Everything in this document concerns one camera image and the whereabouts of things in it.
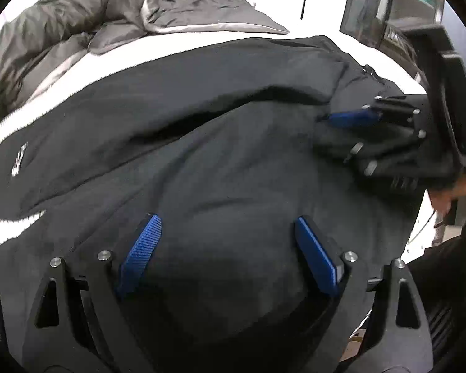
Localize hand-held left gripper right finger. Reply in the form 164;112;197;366
291;215;433;373

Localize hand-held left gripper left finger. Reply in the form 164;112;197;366
22;213;163;373

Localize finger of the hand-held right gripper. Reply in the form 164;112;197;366
344;129;428;177
327;94;422;129

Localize black pants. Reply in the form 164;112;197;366
0;35;455;373

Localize person's right hand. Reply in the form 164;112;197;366
429;176;466;225

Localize glass door cabinet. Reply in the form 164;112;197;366
340;0;449;82

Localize person's leg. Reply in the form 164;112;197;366
406;221;466;373

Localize dark grey pillow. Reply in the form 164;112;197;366
89;0;290;55

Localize white hexagon-patterned bed sheet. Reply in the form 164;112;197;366
0;27;432;265

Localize dark grey duvet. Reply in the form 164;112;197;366
0;0;160;136

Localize thin black cable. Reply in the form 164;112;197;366
409;210;439;246

